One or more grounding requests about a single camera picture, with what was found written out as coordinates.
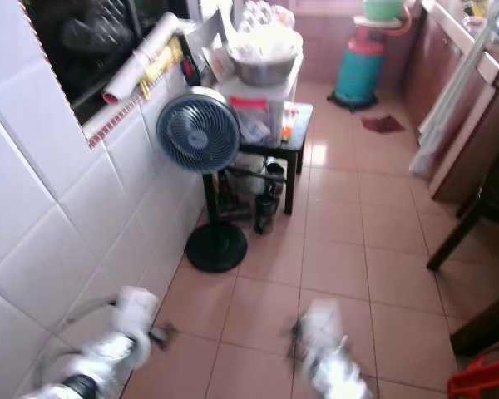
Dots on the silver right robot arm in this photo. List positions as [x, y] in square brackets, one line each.
[345, 381]

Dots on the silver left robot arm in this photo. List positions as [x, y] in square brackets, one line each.
[81, 387]

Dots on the small black side table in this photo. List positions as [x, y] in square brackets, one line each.
[293, 148]

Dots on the dark wooden chair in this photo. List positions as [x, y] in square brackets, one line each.
[461, 233]

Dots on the dark red floor cloth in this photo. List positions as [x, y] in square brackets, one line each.
[382, 124]

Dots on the white plastic storage box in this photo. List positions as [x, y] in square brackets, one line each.
[254, 112]

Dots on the brown kitchen cabinet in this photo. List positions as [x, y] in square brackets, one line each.
[470, 141]

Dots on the yellow packet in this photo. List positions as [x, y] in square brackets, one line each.
[162, 65]

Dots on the white hanging cloth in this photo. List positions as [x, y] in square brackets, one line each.
[449, 116]

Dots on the large metal bowl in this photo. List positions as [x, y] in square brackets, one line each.
[264, 66]

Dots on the teal gas cylinder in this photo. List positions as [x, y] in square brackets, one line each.
[359, 71]

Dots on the white rolled paper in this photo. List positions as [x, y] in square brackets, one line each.
[137, 58]

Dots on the green plastic basin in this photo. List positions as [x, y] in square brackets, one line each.
[382, 8]

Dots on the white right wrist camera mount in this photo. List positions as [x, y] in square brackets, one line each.
[323, 327]

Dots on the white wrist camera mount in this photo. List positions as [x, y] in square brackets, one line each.
[135, 316]
[323, 327]

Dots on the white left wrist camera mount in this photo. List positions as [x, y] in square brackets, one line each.
[135, 316]

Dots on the black pedestal fan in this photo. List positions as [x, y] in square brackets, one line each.
[199, 131]

